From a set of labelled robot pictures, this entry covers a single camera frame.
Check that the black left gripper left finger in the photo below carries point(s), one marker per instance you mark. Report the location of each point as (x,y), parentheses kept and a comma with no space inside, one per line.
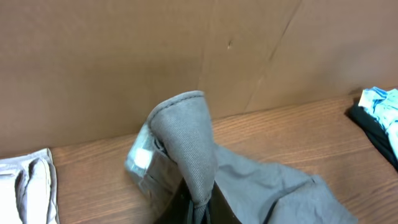
(180,209)

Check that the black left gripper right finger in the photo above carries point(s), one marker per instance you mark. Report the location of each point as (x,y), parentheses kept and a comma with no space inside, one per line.
(218,210)

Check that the grey shorts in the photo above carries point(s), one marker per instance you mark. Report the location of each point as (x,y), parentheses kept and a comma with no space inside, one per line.
(176,142)

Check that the folded beige shorts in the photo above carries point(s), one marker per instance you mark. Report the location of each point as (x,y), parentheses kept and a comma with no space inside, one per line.
(29,189)

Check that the black garment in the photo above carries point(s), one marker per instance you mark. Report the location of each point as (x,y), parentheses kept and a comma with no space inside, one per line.
(373,131)

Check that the light blue shirt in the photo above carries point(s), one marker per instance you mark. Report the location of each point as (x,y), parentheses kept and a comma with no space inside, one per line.
(382,106)

